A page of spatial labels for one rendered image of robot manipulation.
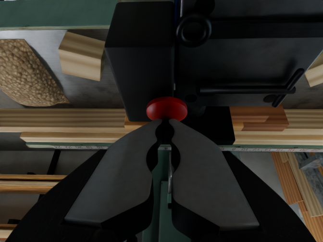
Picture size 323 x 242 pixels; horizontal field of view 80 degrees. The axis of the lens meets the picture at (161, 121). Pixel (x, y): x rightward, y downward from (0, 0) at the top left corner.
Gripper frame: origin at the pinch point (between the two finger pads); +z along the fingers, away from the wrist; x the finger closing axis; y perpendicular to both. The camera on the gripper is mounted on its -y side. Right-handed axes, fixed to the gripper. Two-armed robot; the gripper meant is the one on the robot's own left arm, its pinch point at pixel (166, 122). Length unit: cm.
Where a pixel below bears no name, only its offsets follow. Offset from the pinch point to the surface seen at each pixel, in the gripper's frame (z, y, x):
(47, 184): 140, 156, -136
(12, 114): 18.2, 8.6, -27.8
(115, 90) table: 17.1, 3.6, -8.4
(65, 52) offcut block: 9.5, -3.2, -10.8
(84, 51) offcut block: 10.2, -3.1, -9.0
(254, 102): 3.5, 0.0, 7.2
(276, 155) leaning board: 149, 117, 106
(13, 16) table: 13.6, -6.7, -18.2
